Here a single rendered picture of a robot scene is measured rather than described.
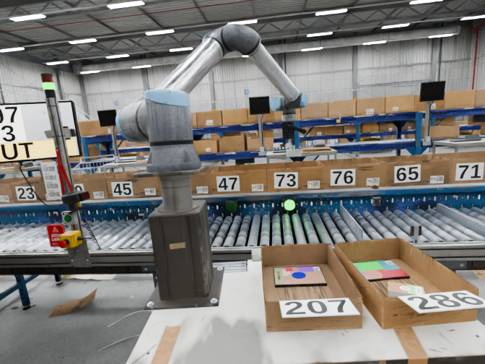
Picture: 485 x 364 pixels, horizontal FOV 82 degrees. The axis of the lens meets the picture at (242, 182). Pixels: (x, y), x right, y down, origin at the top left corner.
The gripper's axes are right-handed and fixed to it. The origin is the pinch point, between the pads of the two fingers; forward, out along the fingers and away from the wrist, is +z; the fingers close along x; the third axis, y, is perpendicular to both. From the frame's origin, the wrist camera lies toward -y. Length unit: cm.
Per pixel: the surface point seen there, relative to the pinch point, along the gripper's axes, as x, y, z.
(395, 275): 98, -29, 39
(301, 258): 86, 4, 37
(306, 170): 8.1, -7.4, 12.8
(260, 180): 8.0, 24.0, 18.0
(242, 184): 8.1, 36.3, 20.5
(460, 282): 113, -41, 32
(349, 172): 8.1, -35.4, 15.8
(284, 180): 8.2, 7.3, 19.4
